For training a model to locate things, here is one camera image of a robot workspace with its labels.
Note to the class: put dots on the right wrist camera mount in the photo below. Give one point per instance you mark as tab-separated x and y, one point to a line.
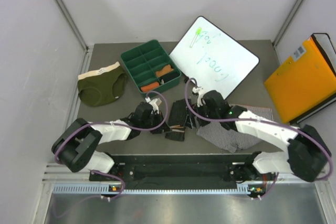
199	92

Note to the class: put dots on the orange rolled cloth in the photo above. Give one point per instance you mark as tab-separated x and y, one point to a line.
150	87
165	70

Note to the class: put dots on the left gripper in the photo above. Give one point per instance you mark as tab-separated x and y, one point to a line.
159	116

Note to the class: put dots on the black rolled cloth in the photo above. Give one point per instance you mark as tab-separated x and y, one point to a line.
169	76

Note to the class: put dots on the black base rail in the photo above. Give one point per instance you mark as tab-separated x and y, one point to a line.
186	171

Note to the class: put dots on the olive green underwear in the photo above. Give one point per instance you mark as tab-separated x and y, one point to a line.
103	86

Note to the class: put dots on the orange rolled cloth back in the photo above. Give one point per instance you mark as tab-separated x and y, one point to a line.
165	70

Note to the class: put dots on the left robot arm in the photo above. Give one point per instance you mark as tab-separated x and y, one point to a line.
76	147

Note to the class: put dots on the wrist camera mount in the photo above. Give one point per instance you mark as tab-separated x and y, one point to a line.
155	103
199	92

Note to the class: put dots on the orange rolled cloth front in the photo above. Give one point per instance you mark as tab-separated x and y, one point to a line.
150	87

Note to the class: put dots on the grey striped underwear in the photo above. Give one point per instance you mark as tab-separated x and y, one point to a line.
229	140

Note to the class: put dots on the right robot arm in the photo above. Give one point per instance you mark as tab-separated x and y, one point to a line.
302	152

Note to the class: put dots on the orange clipboard folder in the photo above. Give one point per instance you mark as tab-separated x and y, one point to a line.
305	83

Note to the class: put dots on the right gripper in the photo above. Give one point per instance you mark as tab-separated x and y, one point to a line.
202	123

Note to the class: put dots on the white whiteboard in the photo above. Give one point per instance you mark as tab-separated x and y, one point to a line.
216	61

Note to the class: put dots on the green compartment tray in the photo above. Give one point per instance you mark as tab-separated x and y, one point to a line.
144	60

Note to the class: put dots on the black dotted underwear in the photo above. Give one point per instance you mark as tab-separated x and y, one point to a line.
176	121

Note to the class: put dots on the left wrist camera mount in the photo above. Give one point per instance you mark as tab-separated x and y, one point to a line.
155	103

